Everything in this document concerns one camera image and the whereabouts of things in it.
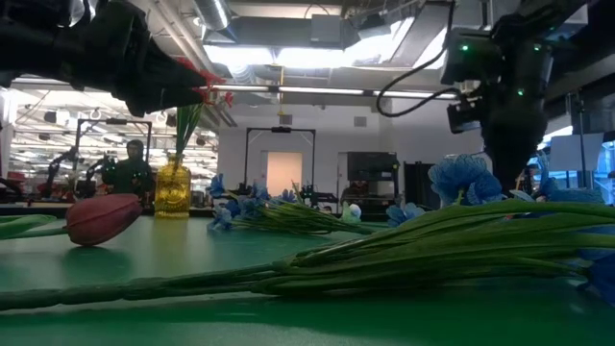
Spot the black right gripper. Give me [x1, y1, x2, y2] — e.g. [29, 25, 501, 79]
[480, 41, 554, 194]

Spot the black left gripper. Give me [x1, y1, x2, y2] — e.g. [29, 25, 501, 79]
[47, 0, 209, 119]

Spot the yellow glass vase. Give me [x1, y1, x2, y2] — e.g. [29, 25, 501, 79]
[154, 153, 193, 220]

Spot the white board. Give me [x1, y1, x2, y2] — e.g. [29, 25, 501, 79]
[548, 133, 605, 173]

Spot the person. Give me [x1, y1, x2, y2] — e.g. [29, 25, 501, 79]
[102, 138, 156, 198]

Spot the black upright panel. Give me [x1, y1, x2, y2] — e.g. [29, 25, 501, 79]
[404, 161, 434, 211]

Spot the distant black robot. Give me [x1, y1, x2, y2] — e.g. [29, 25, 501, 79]
[44, 147, 117, 199]

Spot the black equipment cabinet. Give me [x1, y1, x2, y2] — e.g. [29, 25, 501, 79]
[345, 151, 401, 213]

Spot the pale orange door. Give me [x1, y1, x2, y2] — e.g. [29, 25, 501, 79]
[265, 151, 305, 197]

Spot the ceiling light strip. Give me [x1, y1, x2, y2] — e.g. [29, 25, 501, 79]
[210, 85, 457, 101]

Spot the green table mat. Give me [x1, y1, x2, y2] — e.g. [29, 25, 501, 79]
[0, 201, 217, 218]

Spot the black gantry frame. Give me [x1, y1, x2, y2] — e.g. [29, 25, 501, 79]
[73, 117, 154, 193]
[244, 126, 317, 203]

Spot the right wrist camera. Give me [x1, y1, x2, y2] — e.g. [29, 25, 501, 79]
[446, 98, 483, 136]

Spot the silver ceiling duct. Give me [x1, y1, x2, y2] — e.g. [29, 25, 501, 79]
[193, 0, 233, 33]

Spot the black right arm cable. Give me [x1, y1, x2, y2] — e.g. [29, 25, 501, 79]
[375, 0, 458, 119]

